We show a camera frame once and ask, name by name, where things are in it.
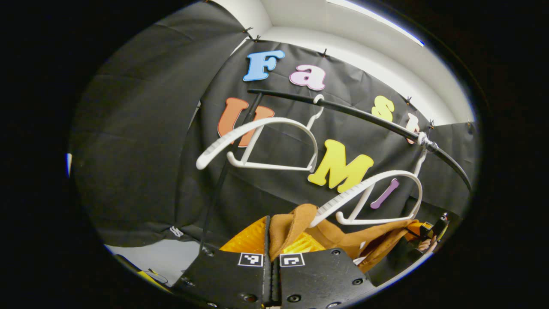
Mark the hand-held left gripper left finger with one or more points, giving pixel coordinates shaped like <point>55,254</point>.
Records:
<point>231,279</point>

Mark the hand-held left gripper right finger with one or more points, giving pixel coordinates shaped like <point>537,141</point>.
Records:
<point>317,279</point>

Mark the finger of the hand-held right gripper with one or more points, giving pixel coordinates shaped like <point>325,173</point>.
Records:
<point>437,225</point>
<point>418,228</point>

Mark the brown jacket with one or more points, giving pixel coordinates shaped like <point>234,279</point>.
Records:
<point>343,240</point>

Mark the white plastic hanger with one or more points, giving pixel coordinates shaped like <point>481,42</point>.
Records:
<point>343,201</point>
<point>223,143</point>

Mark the black clothes rack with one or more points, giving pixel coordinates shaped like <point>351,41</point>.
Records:
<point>364,115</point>

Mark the black backdrop cloth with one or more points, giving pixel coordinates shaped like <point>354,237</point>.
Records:
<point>141,150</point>

